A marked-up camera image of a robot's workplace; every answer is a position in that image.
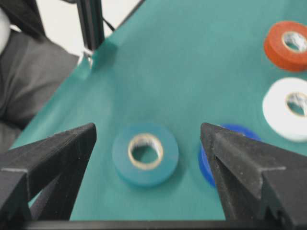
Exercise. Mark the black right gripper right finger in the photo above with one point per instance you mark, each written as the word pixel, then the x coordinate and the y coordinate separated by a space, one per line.
pixel 256 180

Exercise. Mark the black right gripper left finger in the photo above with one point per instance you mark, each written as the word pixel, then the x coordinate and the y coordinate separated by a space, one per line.
pixel 41 180

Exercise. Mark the green tape roll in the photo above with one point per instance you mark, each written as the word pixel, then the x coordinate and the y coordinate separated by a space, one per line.
pixel 152 135

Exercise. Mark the blue tape roll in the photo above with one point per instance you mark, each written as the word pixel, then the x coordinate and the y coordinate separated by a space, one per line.
pixel 202 156

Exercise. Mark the white tape roll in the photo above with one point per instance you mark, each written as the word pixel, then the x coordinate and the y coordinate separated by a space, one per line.
pixel 285 108

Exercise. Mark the orange tape roll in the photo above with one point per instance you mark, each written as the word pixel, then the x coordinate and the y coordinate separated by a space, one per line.
pixel 279 53

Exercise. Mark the green table cloth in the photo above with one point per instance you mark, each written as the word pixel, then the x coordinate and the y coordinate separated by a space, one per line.
pixel 177 63

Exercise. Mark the black aluminium frame rail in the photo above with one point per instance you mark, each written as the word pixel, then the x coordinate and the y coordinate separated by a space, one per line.
pixel 91 21

